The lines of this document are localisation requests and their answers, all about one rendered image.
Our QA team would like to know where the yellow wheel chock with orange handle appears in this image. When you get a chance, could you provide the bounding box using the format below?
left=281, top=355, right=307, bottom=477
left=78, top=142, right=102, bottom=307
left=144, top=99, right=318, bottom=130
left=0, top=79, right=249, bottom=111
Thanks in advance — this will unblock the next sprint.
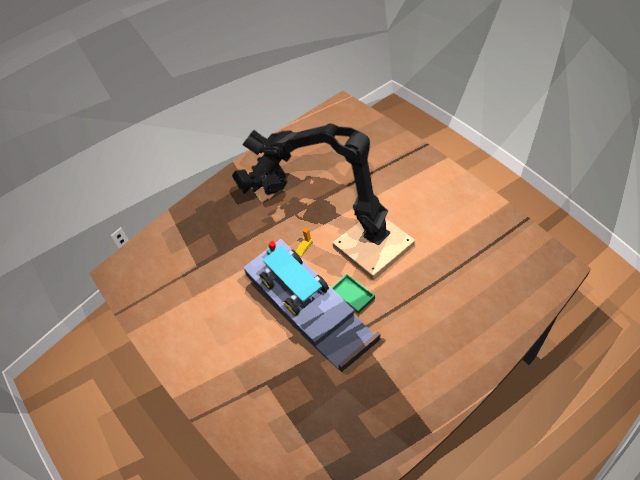
left=296, top=228, right=313, bottom=256

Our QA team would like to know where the green tray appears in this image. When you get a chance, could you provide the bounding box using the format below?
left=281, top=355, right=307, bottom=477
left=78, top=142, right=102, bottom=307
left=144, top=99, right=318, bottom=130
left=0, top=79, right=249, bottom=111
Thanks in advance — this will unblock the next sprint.
left=334, top=278, right=372, bottom=309
left=332, top=274, right=375, bottom=314

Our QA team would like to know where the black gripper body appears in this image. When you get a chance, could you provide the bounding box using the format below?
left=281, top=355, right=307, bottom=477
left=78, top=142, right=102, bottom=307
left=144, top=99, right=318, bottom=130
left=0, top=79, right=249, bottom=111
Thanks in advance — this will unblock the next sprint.
left=232, top=157, right=286, bottom=189

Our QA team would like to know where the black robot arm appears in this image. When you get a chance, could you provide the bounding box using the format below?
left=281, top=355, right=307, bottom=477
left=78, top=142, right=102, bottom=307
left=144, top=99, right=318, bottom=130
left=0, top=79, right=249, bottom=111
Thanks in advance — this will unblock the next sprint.
left=243, top=123, right=391, bottom=245

